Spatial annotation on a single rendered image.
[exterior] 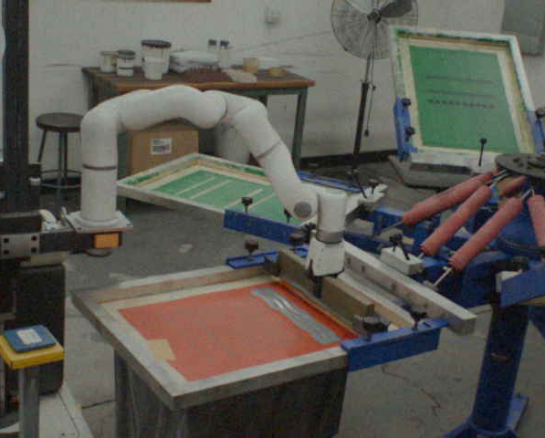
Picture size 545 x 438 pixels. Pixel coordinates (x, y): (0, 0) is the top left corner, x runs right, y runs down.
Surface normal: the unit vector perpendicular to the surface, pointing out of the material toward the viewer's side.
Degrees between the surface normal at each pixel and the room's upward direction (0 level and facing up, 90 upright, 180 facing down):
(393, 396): 0
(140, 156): 89
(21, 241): 90
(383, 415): 0
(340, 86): 90
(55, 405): 0
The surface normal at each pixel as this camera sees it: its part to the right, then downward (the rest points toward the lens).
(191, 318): 0.10, -0.94
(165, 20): 0.55, 0.33
